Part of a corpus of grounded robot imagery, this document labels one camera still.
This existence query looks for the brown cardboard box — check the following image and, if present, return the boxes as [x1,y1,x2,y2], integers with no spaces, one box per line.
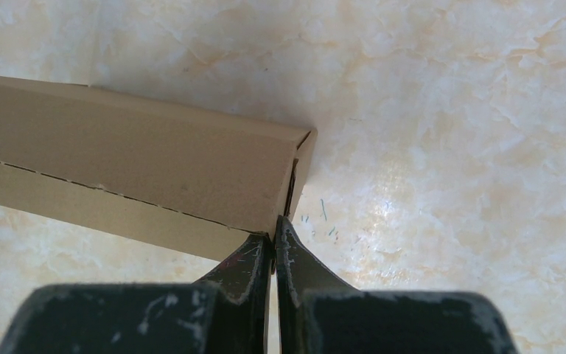
[0,77,317,260]

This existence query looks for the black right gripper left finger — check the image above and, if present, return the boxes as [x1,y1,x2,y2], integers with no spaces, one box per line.
[0,235,273,353]

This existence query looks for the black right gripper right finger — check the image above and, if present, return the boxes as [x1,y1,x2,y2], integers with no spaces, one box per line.
[275,216,517,353]

